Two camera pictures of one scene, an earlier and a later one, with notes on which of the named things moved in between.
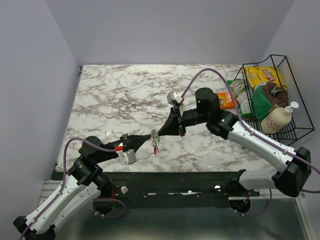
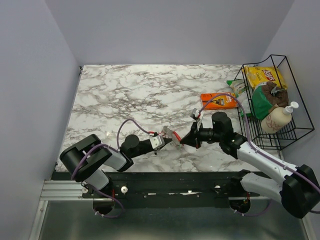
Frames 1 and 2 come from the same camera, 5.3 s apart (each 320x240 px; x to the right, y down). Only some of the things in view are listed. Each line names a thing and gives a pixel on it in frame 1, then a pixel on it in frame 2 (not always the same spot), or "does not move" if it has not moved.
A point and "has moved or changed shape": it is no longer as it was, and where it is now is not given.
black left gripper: (134, 141) to (165, 141)
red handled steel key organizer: (154, 133) has moved or changed shape
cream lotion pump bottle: (278, 118) does not move
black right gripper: (173, 125) to (193, 138)
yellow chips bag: (256, 75) does not move
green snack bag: (261, 106) does not move
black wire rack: (269, 97) does not move
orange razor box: (225, 100) does not move
